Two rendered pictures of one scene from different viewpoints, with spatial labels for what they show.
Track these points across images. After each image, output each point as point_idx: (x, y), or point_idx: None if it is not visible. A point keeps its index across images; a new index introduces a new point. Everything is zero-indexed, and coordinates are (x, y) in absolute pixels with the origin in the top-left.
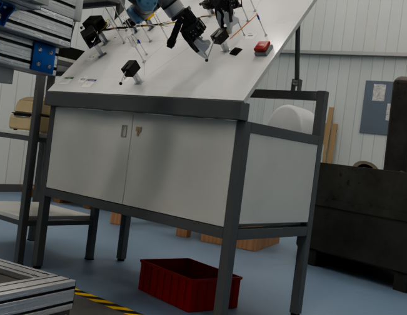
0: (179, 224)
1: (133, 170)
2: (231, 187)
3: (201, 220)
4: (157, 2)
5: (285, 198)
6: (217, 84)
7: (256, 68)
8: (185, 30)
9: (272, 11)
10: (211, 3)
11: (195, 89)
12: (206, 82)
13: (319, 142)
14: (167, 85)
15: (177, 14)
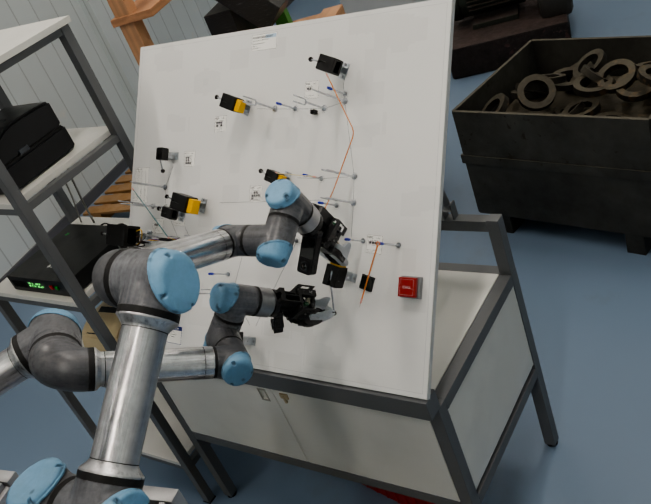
0: (398, 491)
1: (303, 434)
2: (451, 469)
3: (427, 492)
4: (239, 322)
5: (505, 389)
6: (372, 359)
7: (416, 327)
8: (293, 318)
9: (384, 181)
10: (310, 273)
11: (343, 367)
12: (351, 351)
13: (513, 281)
14: (296, 353)
15: (272, 312)
